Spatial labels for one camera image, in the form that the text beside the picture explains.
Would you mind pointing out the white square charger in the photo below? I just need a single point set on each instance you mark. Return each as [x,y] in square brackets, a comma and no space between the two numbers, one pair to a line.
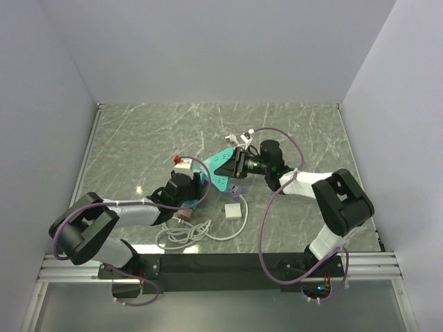
[233,211]

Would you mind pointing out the aluminium front rail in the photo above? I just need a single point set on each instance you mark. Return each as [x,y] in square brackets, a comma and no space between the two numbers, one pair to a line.
[363,266]

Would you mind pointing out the brown cube charger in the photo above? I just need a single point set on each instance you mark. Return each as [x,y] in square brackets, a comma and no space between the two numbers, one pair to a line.
[185,214]

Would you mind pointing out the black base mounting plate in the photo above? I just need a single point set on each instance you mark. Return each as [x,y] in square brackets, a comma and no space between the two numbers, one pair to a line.
[220,272]

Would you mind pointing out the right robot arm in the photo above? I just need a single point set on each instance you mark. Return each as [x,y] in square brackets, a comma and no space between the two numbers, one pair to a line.
[343,204]

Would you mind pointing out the purple power strip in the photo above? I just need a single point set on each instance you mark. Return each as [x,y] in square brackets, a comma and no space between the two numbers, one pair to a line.
[225,185]

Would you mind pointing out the aluminium left edge rail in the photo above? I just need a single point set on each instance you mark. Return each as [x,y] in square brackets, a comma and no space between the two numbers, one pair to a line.
[80,178]

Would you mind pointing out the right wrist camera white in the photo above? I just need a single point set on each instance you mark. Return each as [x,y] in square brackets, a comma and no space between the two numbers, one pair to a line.
[247,137]

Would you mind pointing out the teal triangular power strip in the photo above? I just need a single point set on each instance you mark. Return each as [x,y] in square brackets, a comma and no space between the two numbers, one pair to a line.
[210,164]

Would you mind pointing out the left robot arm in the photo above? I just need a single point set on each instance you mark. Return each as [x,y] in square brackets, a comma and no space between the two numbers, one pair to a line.
[82,233]

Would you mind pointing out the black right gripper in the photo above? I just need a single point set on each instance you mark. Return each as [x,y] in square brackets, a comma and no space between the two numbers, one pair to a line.
[234,167]

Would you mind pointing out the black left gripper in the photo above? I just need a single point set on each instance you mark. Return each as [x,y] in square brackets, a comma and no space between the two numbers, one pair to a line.
[196,187]

